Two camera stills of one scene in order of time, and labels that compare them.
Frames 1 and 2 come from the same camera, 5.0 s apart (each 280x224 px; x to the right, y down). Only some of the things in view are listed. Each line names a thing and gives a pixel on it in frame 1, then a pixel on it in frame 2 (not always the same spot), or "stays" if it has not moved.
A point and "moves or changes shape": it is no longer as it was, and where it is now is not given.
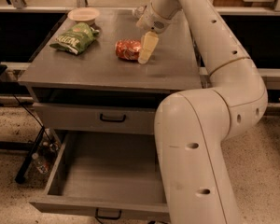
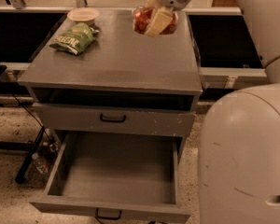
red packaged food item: x=128 y=49 moves or changes shape
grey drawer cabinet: x=87 y=77 stays
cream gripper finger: x=148 y=44 → x=161 y=20
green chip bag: x=77 y=39 stays
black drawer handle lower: x=107 y=217 stays
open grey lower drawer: x=111 y=175 stays
